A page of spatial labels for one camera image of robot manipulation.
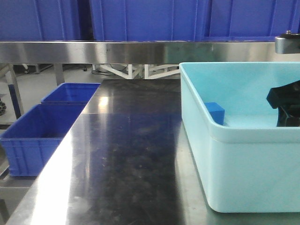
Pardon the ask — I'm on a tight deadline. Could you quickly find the blue floor bin far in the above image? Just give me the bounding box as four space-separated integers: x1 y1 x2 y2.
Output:
41 83 101 105

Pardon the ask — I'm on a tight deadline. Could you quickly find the blue floor bin near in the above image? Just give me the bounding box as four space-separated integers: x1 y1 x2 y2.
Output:
0 104 84 177

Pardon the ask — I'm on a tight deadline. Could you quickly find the large blue crate lower stacked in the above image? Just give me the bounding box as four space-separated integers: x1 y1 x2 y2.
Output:
90 0 206 42

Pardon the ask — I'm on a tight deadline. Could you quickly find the large blue crate right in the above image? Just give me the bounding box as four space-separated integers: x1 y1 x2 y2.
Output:
203 0 300 41

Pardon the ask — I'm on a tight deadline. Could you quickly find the light blue plastic tub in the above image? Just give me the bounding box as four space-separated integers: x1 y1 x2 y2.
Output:
180 63 300 213

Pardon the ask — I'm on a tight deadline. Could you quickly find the large blue crate stacked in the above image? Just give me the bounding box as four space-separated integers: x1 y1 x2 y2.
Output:
90 0 206 42
0 0 82 41

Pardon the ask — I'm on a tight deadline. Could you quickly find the white metal frame stand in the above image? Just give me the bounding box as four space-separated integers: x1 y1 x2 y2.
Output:
91 64 180 80

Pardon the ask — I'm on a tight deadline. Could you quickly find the blue floor bin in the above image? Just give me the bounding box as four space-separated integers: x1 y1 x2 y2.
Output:
41 83 101 105
0 104 84 177

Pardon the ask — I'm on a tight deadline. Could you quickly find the grey robot arm link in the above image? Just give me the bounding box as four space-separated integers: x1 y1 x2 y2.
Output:
275 32 300 54

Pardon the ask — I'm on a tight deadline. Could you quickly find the large blue crate upper stacked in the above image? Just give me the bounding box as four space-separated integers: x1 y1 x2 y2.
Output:
0 0 82 41

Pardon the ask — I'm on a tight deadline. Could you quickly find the blue foam cube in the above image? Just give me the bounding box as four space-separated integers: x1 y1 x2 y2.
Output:
204 102 225 125

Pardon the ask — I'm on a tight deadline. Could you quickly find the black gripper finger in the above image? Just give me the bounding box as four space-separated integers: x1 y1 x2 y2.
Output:
266 81 300 109
277 105 300 127

